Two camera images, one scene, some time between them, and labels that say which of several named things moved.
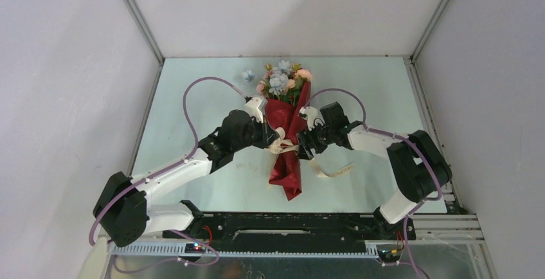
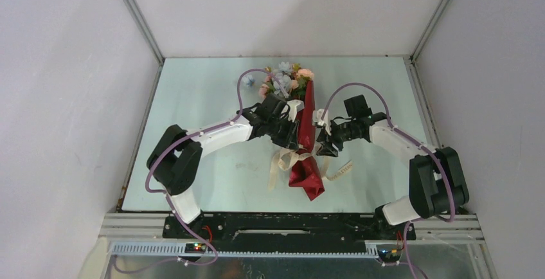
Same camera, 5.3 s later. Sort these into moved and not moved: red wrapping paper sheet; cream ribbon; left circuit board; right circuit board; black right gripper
Moved: cream ribbon; black right gripper; red wrapping paper sheet
Not moved: right circuit board; left circuit board
